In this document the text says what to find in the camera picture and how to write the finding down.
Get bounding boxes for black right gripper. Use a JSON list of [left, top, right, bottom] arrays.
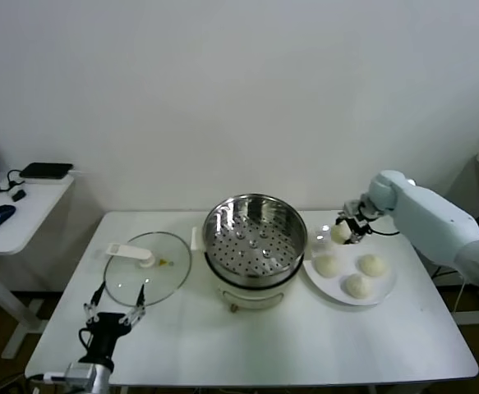
[[335, 199, 388, 246]]

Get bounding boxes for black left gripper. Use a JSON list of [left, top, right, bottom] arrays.
[[83, 282, 147, 363]]

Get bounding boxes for white steamed baozi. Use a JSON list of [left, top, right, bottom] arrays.
[[330, 223, 352, 246], [343, 273, 375, 300], [357, 254, 389, 277], [313, 254, 343, 279]]

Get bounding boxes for steel steamer basket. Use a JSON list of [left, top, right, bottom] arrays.
[[202, 194, 308, 289]]

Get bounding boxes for glass pot lid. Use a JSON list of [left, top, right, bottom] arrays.
[[102, 231, 194, 308]]

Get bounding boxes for white plate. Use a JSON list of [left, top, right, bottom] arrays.
[[302, 223, 397, 307]]

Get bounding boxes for white side desk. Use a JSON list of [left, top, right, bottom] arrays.
[[0, 174, 76, 360]]

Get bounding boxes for white electric cooker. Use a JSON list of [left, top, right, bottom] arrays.
[[190, 221, 318, 315]]

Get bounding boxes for black flat box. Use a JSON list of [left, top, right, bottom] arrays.
[[19, 163, 75, 181]]

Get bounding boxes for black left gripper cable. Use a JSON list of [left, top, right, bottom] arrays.
[[77, 326, 95, 350]]

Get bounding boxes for white hanging cable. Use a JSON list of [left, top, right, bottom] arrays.
[[454, 221, 479, 315]]

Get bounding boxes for thin black desk cable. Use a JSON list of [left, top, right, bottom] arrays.
[[0, 169, 25, 194]]

